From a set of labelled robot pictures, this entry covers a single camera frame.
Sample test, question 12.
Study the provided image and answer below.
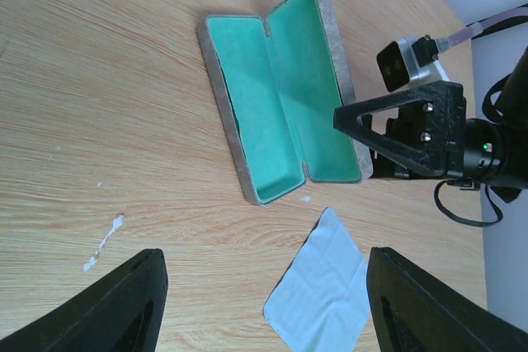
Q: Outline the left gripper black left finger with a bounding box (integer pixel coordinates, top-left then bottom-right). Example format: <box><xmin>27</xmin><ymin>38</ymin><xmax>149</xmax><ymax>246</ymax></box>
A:
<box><xmin>1</xmin><ymin>249</ymin><xmax>168</xmax><ymax>351</ymax></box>

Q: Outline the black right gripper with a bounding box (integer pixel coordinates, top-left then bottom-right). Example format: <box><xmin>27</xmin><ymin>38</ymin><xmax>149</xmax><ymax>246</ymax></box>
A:
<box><xmin>333</xmin><ymin>81</ymin><xmax>507</xmax><ymax>181</ymax></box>

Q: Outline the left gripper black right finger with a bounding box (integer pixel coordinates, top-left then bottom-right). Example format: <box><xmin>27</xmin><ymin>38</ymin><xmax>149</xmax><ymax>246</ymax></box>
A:
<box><xmin>366</xmin><ymin>247</ymin><xmax>527</xmax><ymax>351</ymax></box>

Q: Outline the light blue cleaning cloth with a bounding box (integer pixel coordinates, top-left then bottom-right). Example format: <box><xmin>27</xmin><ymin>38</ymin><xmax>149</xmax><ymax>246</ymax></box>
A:
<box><xmin>263</xmin><ymin>208</ymin><xmax>370</xmax><ymax>351</ymax></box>

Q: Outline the grey glasses case green lining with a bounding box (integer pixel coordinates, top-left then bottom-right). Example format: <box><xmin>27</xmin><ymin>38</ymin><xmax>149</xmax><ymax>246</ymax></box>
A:
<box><xmin>196</xmin><ymin>0</ymin><xmax>373</xmax><ymax>205</ymax></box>

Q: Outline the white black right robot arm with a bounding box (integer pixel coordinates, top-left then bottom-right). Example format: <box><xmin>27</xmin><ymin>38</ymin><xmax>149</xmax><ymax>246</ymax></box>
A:
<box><xmin>333</xmin><ymin>55</ymin><xmax>527</xmax><ymax>203</ymax></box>

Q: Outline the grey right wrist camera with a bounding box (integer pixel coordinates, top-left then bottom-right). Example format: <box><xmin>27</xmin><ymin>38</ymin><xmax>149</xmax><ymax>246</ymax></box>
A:
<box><xmin>376</xmin><ymin>35</ymin><xmax>449</xmax><ymax>92</ymax></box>

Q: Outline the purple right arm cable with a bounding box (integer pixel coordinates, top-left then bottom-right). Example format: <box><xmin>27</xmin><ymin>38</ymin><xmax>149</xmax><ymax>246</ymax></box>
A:
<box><xmin>436</xmin><ymin>4</ymin><xmax>528</xmax><ymax>50</ymax></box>

